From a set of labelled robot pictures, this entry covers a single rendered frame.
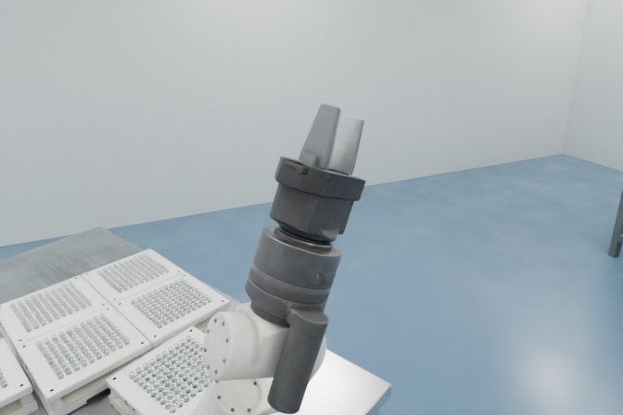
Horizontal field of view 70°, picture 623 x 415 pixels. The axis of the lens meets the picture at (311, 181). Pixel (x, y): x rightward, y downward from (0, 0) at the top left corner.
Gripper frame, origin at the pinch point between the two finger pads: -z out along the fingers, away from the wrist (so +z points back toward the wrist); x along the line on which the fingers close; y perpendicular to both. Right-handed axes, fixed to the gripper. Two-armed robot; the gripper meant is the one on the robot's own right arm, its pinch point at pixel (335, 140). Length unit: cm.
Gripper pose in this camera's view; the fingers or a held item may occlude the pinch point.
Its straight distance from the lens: 46.1
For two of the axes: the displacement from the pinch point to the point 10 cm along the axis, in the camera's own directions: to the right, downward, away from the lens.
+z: -3.0, 9.5, 0.8
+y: -8.0, -3.0, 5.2
